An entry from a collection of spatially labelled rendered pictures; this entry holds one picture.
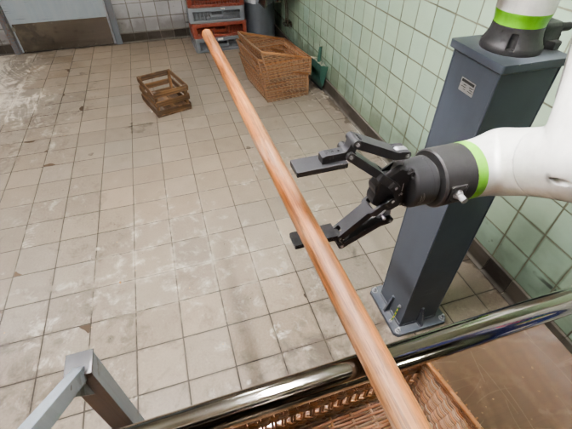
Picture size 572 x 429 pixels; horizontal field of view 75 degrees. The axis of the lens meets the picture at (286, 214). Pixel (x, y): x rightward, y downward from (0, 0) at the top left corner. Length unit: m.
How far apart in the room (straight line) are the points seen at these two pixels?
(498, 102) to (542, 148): 0.56
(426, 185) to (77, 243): 2.07
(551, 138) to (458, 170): 0.11
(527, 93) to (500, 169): 0.58
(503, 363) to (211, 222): 1.62
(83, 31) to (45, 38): 0.41
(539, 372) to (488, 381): 0.14
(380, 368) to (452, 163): 0.33
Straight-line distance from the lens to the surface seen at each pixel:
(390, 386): 0.37
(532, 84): 1.18
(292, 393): 0.39
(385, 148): 0.51
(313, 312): 1.82
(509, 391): 1.17
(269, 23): 4.77
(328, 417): 1.01
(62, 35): 5.25
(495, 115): 1.15
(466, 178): 0.60
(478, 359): 1.18
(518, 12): 1.11
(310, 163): 0.48
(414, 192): 0.57
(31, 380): 1.97
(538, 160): 0.59
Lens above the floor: 1.54
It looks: 43 degrees down
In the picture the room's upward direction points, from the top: straight up
